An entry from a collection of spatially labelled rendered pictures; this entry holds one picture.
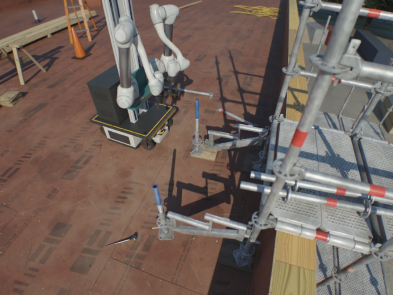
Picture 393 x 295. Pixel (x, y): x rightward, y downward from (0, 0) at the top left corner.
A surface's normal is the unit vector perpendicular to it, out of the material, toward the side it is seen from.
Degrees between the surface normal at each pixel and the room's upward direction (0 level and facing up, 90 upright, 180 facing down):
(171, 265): 0
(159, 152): 0
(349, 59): 91
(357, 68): 90
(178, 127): 0
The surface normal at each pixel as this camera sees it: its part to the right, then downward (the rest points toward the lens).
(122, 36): 0.03, 0.62
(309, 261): 0.00, -0.71
